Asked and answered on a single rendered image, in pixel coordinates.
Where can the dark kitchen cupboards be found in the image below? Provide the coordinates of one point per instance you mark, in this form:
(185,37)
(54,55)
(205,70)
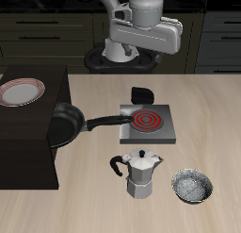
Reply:
(69,51)

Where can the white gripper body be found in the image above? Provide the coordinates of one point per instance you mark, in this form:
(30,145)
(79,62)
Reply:
(157,37)

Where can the dark grey stove plate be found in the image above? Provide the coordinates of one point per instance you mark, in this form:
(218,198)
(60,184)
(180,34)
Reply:
(166,129)

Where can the grey drawer unit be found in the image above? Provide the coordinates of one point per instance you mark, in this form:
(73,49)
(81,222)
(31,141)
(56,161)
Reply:
(219,51)

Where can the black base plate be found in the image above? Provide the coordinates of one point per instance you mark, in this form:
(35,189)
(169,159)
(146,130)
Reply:
(94,62)

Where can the silver moka pot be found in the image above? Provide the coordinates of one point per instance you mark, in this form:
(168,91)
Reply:
(141,174)

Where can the black kitchen countertop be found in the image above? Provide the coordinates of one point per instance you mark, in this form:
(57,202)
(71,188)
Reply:
(47,1)

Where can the dark wooden cabinet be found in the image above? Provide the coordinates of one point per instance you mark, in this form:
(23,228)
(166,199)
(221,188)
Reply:
(25,142)

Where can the round black knob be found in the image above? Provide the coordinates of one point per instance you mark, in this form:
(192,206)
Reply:
(141,95)

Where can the speckled grey bowl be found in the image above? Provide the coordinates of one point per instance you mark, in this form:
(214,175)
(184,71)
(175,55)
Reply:
(192,186)

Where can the black frying pan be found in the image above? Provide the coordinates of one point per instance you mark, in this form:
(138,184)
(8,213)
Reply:
(64,126)

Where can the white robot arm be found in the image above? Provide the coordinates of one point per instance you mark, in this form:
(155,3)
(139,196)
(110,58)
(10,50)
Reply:
(146,10)

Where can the white plate with red rings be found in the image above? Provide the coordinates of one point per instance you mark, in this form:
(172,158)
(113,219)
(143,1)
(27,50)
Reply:
(20,92)

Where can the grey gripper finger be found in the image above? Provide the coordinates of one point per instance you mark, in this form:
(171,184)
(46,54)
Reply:
(158,58)
(127,50)

